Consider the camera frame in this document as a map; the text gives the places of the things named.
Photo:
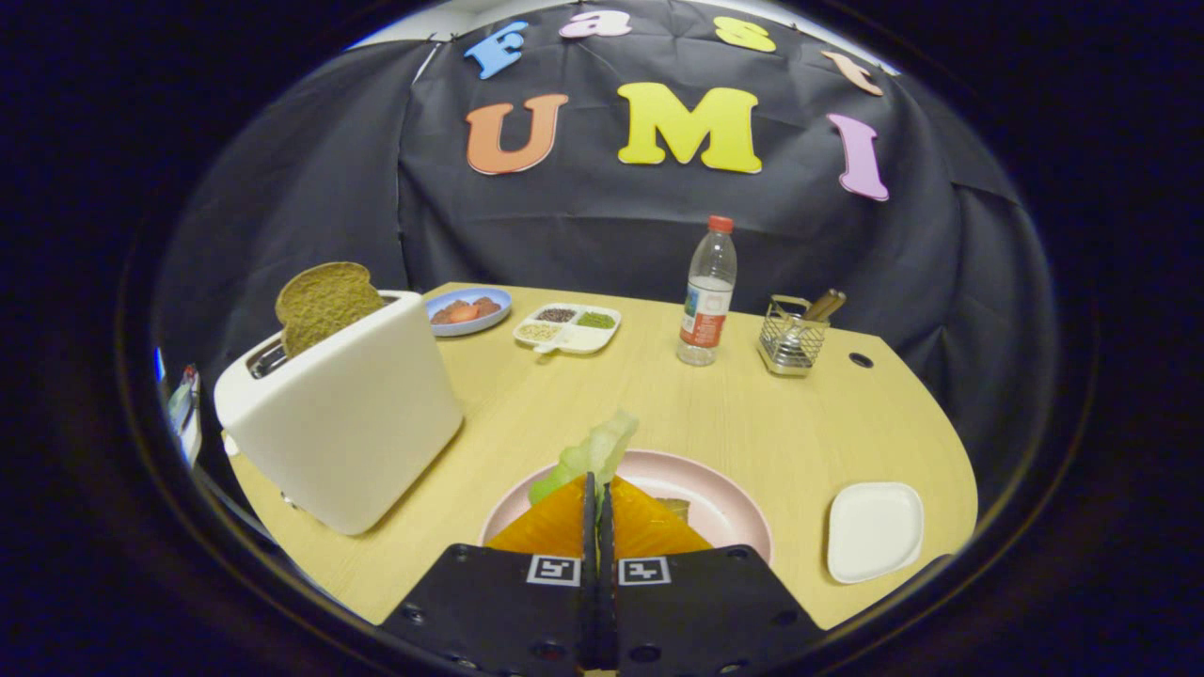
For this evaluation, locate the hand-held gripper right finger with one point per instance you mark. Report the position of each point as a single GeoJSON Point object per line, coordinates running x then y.
{"type": "Point", "coordinates": [705, 602]}

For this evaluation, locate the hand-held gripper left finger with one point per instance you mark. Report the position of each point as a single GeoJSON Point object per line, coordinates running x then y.
{"type": "Point", "coordinates": [499, 602]}

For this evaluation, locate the green lettuce leaf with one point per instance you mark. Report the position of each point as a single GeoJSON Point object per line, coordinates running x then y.
{"type": "Point", "coordinates": [597, 451]}

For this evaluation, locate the brown toasted bread slice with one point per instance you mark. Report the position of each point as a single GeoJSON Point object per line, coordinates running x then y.
{"type": "Point", "coordinates": [324, 301]}

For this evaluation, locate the brown bread slice with ham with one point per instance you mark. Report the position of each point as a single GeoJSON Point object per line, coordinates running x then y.
{"type": "Point", "coordinates": [675, 510]}

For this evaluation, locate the pink plate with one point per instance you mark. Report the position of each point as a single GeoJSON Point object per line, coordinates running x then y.
{"type": "Point", "coordinates": [715, 498]}

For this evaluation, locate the small white square plate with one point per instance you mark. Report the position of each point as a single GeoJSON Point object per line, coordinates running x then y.
{"type": "Point", "coordinates": [875, 531]}

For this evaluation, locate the white toaster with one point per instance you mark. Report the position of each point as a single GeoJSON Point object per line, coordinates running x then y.
{"type": "Point", "coordinates": [348, 423]}

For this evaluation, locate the metal mesh utensil holder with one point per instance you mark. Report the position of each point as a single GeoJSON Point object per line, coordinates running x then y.
{"type": "Point", "coordinates": [790, 348]}

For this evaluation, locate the white divided tray with grains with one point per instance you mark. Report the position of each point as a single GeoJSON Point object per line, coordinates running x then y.
{"type": "Point", "coordinates": [588, 338]}

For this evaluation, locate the clear plastic water bottle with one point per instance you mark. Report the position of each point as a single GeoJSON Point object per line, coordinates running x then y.
{"type": "Point", "coordinates": [705, 310]}

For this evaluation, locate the red food slices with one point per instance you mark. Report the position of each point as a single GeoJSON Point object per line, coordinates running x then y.
{"type": "Point", "coordinates": [463, 310]}

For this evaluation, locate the blue plate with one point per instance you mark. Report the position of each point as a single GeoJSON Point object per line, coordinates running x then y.
{"type": "Point", "coordinates": [494, 299]}

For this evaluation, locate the wooden utensils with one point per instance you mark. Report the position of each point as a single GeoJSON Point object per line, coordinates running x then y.
{"type": "Point", "coordinates": [828, 303]}

